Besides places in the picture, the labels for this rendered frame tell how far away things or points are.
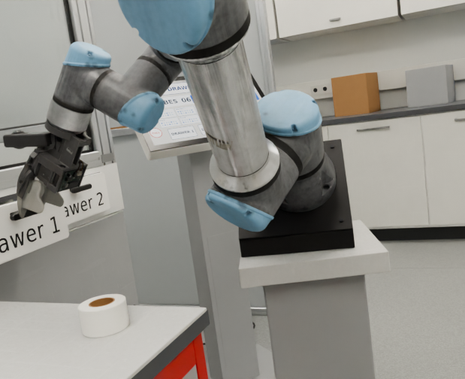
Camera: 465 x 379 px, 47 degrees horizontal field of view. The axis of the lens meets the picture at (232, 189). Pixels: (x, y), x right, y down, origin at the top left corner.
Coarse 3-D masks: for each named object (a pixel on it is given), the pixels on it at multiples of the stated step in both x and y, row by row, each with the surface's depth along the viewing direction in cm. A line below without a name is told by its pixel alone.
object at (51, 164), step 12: (48, 120) 97; (60, 132) 96; (60, 144) 99; (72, 144) 97; (84, 144) 98; (36, 156) 99; (48, 156) 99; (60, 156) 99; (72, 156) 98; (36, 168) 100; (48, 168) 98; (60, 168) 97; (72, 168) 99; (84, 168) 103; (48, 180) 100; (60, 180) 98; (72, 180) 102
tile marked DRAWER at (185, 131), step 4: (176, 128) 176; (180, 128) 176; (184, 128) 177; (188, 128) 177; (192, 128) 178; (168, 132) 174; (172, 132) 174; (176, 132) 174; (180, 132) 175; (184, 132) 176; (188, 132) 176; (192, 132) 177; (196, 132) 177; (172, 136) 173; (176, 136) 174; (180, 136) 174; (184, 136) 175; (188, 136) 175; (192, 136) 176
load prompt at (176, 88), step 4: (172, 84) 187; (176, 84) 188; (180, 84) 189; (184, 84) 189; (168, 88) 186; (172, 88) 186; (176, 88) 187; (180, 88) 188; (184, 88) 188; (188, 88) 189; (168, 92) 184; (172, 92) 185; (176, 92) 186; (180, 92) 186; (184, 92) 187
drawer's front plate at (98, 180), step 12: (84, 180) 146; (96, 180) 151; (84, 192) 146; (96, 192) 150; (72, 204) 141; (84, 204) 145; (96, 204) 150; (108, 204) 155; (72, 216) 141; (84, 216) 145
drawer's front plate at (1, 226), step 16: (0, 208) 105; (16, 208) 109; (48, 208) 117; (64, 208) 122; (0, 224) 105; (16, 224) 109; (32, 224) 113; (48, 224) 117; (64, 224) 121; (48, 240) 116; (0, 256) 104; (16, 256) 108
